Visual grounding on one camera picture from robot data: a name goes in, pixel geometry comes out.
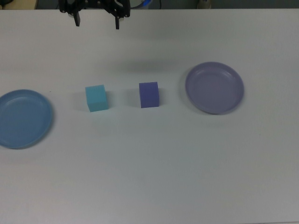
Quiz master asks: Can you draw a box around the purple foam cube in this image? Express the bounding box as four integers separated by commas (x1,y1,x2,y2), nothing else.
139,81,160,109

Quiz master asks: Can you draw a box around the pale background object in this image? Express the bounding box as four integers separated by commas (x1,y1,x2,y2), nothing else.
197,0,213,9

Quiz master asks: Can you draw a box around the white round blue-rimmed object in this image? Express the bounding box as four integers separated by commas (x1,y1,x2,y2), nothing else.
129,0,153,10

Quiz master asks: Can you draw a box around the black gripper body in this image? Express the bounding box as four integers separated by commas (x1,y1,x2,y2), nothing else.
80,0,117,12

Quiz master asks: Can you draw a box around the cyan foam cube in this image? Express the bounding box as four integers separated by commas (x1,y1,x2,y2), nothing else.
85,84,110,113

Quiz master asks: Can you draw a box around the light blue plate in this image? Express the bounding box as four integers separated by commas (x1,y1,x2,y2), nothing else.
0,89,54,150

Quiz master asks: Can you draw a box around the purple plate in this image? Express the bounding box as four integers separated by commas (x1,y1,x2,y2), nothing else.
185,61,245,115

